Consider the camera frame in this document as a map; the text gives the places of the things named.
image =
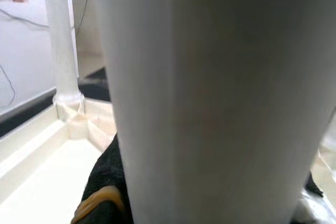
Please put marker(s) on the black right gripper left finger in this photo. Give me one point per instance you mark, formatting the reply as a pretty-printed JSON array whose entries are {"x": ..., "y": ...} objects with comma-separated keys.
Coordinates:
[{"x": 105, "y": 182}]

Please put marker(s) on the white plastic table leg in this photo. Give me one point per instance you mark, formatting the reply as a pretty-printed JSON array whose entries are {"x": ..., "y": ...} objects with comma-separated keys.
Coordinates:
[
  {"x": 210, "y": 90},
  {"x": 63, "y": 51}
]

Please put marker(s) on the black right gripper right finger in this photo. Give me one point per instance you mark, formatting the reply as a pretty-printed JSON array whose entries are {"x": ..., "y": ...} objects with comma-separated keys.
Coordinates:
[{"x": 312, "y": 184}]

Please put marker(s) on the white plastic children table top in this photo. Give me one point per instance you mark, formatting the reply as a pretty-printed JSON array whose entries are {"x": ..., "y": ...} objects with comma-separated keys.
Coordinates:
[{"x": 52, "y": 169}]

